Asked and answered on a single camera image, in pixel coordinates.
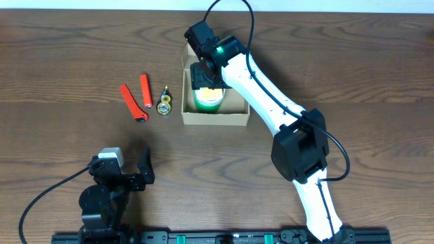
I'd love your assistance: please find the green tape roll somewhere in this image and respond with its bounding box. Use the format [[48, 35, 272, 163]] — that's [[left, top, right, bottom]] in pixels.
[[193, 89, 226, 113]]

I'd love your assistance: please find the brown cardboard box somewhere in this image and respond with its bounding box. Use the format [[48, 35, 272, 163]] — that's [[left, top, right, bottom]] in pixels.
[[181, 44, 250, 126]]

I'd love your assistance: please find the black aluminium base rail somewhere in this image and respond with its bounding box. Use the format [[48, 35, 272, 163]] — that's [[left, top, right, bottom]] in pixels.
[[51, 228, 392, 244]]

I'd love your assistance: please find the short orange utility knife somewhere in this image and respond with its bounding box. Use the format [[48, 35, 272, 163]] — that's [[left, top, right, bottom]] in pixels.
[[140, 74, 153, 108]]

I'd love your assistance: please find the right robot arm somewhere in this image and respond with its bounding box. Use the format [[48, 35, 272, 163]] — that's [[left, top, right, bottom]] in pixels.
[[184, 20, 343, 242]]

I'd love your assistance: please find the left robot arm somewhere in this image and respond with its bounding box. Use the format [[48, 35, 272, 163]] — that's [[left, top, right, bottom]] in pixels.
[[78, 147, 155, 243]]

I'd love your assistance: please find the long orange utility knife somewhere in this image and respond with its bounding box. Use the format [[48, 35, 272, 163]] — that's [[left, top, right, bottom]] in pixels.
[[119, 84, 149, 123]]

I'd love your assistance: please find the yellow sticky note pad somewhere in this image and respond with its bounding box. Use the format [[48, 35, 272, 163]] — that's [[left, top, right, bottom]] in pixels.
[[195, 87, 224, 102]]

